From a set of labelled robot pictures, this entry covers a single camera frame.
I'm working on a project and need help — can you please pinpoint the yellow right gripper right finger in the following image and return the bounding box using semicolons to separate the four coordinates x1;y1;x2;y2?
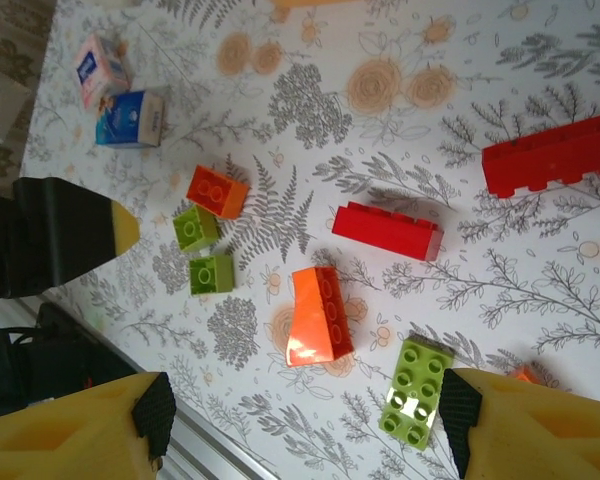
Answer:
438;367;600;480

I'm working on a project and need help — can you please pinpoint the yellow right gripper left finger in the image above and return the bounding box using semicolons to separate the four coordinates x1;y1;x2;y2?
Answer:
0;371;177;480

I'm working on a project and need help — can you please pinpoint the small orange lego brick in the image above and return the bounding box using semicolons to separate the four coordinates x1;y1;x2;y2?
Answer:
509;364;546;386

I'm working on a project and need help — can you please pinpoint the orange square lego brick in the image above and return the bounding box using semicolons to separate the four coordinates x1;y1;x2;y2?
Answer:
185;164;251;220

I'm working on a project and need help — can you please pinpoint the long green lego brick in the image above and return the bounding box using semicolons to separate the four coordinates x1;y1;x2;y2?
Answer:
377;335;456;452

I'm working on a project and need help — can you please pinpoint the orange sloped lego brick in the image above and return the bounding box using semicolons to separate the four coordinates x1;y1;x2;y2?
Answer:
285;265;355;368

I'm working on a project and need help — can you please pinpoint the long red lego brick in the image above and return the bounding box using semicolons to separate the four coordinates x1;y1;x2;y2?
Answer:
481;113;600;200

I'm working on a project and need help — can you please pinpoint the small green lego brick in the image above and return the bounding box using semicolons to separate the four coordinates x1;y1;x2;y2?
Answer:
172;203;222;253
188;253;236;297

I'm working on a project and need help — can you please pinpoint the blue tissue pack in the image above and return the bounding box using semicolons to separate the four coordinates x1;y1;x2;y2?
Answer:
94;89;167;150

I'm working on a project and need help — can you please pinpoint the pink tissue pack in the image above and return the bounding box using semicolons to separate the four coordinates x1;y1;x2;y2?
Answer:
74;33;134;110

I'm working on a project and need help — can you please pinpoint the orange plastic container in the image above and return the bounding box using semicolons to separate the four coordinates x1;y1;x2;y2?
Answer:
272;0;361;9

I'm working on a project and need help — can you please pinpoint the aluminium frame rail with mounts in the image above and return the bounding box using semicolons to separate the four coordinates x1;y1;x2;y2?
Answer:
17;292;281;480

